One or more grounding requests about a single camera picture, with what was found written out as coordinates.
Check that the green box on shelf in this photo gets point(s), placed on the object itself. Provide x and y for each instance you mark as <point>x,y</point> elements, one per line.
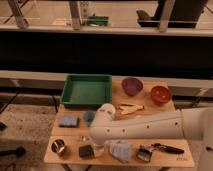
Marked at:
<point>97,20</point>

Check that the white paper cup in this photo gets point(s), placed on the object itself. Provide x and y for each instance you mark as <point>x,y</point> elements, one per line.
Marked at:
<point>108,108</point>

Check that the blue sponge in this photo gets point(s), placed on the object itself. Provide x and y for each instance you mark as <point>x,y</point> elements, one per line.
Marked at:
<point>68,121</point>

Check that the dark object on shelf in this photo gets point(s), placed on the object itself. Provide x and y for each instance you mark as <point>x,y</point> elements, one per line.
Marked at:
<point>185,14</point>

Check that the blue small cup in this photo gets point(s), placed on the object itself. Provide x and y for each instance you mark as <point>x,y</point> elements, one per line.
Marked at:
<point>88,117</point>

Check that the red bowl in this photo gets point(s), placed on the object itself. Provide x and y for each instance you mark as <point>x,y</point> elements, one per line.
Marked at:
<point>160,95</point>

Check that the green plastic tray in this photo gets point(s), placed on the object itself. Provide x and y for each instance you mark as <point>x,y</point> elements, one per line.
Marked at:
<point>86,90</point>

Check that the silver metal fork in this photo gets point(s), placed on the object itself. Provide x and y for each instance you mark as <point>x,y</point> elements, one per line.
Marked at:
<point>85,138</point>

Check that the light blue cloth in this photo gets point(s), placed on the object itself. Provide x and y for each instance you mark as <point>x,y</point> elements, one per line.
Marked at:
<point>121,150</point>

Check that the black handled tool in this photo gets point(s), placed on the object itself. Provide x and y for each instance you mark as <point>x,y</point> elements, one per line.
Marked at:
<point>167,149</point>

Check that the metal tin cup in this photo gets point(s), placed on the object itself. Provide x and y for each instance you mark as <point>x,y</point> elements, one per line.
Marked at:
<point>58,146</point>

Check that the black eraser block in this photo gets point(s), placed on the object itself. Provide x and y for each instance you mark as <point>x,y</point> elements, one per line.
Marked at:
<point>86,152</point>

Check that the purple bowl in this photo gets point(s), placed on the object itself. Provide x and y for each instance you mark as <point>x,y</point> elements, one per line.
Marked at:
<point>132,86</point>

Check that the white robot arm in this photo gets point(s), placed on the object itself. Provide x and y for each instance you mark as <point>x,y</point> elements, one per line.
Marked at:
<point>193,124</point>

